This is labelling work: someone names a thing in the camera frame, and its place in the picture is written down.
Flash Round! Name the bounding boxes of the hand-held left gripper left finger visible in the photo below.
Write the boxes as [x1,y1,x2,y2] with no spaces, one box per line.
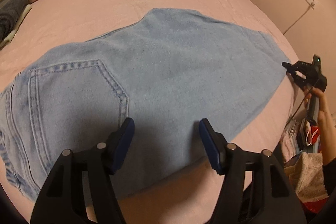
[30,117,135,224]

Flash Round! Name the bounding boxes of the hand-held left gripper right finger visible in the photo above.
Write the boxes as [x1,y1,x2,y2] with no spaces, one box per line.
[198,118,307,224]

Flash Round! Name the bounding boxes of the light blue denim pants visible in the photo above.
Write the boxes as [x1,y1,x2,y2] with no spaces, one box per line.
[0,8,291,202]

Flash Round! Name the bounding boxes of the person's right forearm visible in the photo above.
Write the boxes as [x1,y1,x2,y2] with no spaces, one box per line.
[316,102,336,167]

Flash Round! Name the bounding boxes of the person's right hand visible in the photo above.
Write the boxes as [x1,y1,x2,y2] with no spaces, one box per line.
[303,87,327,110]

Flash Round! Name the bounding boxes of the red and white bag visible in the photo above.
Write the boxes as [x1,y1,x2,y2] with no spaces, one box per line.
[305,125,320,146]

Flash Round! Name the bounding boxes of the pale pink cloth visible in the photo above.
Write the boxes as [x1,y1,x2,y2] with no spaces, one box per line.
[279,132,298,162]

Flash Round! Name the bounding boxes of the beige fluffy towel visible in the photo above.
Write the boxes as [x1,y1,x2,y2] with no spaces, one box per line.
[294,152,330,204]

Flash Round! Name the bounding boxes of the folded light green cloth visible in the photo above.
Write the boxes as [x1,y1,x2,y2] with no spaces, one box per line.
[0,4,33,47]

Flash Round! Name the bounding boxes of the folded dark blue sweater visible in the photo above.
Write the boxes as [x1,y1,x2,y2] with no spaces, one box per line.
[0,0,30,41]

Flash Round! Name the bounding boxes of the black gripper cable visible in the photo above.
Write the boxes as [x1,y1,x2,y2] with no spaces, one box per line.
[288,84,314,130]

